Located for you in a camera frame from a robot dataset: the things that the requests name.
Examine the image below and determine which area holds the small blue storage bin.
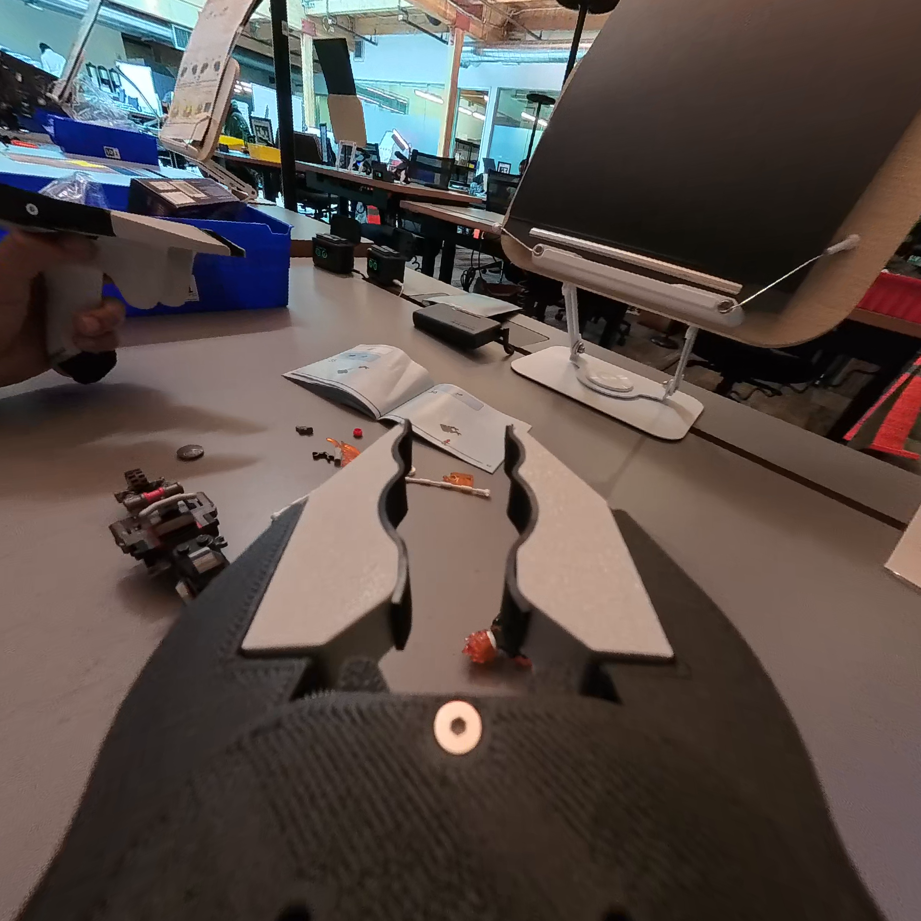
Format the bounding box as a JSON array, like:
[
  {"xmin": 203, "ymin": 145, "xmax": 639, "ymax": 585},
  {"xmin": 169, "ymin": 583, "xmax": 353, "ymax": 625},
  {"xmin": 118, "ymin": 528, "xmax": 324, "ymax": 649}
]
[{"xmin": 39, "ymin": 114, "xmax": 161, "ymax": 168}]

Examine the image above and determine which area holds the red storage bin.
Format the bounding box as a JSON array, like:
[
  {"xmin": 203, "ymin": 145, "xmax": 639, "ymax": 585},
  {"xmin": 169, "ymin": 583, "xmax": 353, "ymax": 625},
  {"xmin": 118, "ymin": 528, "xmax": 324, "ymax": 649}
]
[{"xmin": 856, "ymin": 270, "xmax": 921, "ymax": 319}]

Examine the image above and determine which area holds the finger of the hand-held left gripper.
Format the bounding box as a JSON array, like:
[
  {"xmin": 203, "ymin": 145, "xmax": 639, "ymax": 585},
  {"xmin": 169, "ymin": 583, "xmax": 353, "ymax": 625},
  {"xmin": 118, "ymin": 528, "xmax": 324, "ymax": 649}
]
[{"xmin": 99, "ymin": 209, "xmax": 247, "ymax": 312}]

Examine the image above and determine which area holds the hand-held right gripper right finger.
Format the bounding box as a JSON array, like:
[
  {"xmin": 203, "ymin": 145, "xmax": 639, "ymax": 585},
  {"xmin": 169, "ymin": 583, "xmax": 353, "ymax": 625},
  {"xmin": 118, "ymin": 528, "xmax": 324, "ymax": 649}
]
[{"xmin": 502, "ymin": 425, "xmax": 676, "ymax": 693}]

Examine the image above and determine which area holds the white thin cable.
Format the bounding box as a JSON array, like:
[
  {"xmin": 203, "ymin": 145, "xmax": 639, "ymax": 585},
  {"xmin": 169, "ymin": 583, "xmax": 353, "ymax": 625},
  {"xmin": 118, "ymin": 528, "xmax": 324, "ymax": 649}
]
[{"xmin": 720, "ymin": 234, "xmax": 862, "ymax": 315}]

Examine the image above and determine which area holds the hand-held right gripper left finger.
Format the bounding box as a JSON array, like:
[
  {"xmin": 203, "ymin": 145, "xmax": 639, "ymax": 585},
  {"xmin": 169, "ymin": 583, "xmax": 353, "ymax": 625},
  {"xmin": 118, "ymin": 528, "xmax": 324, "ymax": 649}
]
[{"xmin": 241, "ymin": 419, "xmax": 416, "ymax": 677}]

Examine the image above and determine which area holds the white paper sheet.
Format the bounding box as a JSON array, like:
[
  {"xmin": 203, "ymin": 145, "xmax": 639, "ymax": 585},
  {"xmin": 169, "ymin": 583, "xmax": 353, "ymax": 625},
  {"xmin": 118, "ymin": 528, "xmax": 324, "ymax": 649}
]
[{"xmin": 884, "ymin": 527, "xmax": 921, "ymax": 600}]

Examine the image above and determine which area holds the person's left hand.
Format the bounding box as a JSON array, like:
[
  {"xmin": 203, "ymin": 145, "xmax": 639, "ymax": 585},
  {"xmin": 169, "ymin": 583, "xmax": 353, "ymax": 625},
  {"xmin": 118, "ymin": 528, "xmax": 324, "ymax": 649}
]
[{"xmin": 0, "ymin": 230, "xmax": 128, "ymax": 391}]

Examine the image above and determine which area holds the clear plastic bag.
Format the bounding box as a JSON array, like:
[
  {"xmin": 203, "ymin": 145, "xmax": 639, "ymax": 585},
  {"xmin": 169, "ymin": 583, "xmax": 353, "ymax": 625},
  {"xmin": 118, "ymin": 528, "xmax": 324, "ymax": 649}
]
[{"xmin": 39, "ymin": 173, "xmax": 110, "ymax": 204}]

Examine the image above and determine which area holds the black pole lamp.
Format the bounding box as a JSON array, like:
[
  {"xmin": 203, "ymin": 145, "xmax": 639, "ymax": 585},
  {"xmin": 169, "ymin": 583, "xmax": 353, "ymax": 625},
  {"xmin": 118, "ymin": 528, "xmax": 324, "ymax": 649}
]
[{"xmin": 268, "ymin": 0, "xmax": 301, "ymax": 211}]

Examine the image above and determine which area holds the lego motorcycle model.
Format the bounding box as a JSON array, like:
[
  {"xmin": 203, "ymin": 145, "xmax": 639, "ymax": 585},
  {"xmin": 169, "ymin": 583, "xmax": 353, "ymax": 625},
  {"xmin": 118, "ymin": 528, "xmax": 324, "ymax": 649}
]
[{"xmin": 109, "ymin": 469, "xmax": 232, "ymax": 602}]

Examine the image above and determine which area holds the large blue storage bin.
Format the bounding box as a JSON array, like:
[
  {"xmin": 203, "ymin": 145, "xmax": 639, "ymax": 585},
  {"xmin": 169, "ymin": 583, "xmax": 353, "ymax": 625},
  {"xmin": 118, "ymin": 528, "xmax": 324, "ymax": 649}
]
[{"xmin": 0, "ymin": 151, "xmax": 294, "ymax": 319}]

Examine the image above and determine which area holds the dark product box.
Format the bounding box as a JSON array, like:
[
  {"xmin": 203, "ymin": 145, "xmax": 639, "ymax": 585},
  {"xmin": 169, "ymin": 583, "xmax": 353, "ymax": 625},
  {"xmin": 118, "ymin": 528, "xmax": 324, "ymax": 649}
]
[{"xmin": 130, "ymin": 177, "xmax": 243, "ymax": 218}]

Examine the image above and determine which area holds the beige printed board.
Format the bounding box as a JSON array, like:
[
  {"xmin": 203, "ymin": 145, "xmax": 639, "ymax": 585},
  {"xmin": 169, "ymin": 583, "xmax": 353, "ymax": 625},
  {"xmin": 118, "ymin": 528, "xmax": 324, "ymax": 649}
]
[{"xmin": 158, "ymin": 0, "xmax": 261, "ymax": 161}]

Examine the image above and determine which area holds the white lego chain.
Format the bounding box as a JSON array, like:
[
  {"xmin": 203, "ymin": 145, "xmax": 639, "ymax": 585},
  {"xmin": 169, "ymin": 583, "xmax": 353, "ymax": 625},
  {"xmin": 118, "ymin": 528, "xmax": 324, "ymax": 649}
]
[{"xmin": 270, "ymin": 474, "xmax": 492, "ymax": 521}]

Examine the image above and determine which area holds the black portable monitor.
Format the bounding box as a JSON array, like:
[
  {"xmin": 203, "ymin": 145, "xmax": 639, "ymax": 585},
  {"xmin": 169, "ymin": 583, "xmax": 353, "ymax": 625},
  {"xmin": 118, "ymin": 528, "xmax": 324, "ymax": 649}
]
[{"xmin": 506, "ymin": 0, "xmax": 921, "ymax": 297}]

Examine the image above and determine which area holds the red mesh panel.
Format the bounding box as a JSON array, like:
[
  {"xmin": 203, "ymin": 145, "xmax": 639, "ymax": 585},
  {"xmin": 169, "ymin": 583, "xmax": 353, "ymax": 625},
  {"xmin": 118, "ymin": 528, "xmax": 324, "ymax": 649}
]
[{"xmin": 842, "ymin": 354, "xmax": 921, "ymax": 461}]

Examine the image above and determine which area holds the long wooden desk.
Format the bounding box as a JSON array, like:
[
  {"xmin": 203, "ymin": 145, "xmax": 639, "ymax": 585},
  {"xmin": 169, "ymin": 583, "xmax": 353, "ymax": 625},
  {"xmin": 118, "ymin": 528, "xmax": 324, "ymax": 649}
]
[{"xmin": 216, "ymin": 147, "xmax": 497, "ymax": 217}]

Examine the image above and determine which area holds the black power brick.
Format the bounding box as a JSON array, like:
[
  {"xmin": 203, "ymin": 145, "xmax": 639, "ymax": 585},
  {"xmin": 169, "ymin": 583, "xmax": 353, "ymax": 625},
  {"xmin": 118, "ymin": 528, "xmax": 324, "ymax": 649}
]
[{"xmin": 412, "ymin": 302, "xmax": 505, "ymax": 351}]

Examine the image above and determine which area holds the lego instruction booklet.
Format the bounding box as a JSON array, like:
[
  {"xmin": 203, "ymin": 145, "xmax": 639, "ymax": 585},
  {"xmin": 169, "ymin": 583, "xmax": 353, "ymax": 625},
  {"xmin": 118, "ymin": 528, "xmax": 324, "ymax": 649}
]
[{"xmin": 282, "ymin": 343, "xmax": 534, "ymax": 474}]

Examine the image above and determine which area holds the black and orange lego figure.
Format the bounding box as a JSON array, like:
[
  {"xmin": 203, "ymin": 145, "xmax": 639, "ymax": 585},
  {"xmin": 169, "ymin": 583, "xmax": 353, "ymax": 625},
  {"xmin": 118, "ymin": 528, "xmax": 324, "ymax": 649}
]
[{"xmin": 462, "ymin": 612, "xmax": 534, "ymax": 667}]

